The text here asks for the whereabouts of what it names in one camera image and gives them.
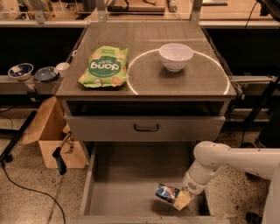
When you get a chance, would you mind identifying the white ceramic bowl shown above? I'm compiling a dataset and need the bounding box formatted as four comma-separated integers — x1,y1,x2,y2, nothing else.
158,43,193,72

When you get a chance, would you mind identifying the black floor cable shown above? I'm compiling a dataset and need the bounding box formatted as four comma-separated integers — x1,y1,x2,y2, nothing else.
0,161,67,224

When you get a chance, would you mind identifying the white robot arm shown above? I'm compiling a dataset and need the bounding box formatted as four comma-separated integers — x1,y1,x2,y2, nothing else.
173,141,280,224

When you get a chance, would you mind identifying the crushed blue silver redbull can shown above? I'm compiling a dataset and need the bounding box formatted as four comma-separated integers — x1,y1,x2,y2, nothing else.
156,184,180,204

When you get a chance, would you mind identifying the green chip bag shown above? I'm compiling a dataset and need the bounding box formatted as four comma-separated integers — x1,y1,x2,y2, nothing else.
78,45,129,88

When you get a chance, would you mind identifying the small white cup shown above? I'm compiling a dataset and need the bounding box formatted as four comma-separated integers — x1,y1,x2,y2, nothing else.
56,62,70,77

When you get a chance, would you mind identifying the grey side shelf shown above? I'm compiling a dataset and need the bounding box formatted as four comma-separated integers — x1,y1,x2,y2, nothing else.
0,75,62,95

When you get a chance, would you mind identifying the black handled tool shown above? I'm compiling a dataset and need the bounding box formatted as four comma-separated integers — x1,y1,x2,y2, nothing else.
52,132,71,175

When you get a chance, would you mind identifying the open grey lower drawer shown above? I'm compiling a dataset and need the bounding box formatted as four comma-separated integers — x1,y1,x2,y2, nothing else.
71,143,230,224

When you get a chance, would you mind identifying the cardboard box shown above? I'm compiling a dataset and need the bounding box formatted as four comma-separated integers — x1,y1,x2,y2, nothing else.
22,96,87,168

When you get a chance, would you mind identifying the grey drawer cabinet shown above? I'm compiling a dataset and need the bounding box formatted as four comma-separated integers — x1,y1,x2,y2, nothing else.
55,20,238,152

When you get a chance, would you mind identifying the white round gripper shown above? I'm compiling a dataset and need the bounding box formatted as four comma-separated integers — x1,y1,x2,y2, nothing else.
173,172,207,211

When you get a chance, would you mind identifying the blue patterned bowl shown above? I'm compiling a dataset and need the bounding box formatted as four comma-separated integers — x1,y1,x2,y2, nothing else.
8,63,33,81

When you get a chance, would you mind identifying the black pole on floor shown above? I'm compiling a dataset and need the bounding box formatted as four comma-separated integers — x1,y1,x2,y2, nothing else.
0,110,37,163

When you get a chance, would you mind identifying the grey upper drawer with handle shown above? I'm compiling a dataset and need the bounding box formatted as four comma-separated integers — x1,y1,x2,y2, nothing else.
66,116,225,142

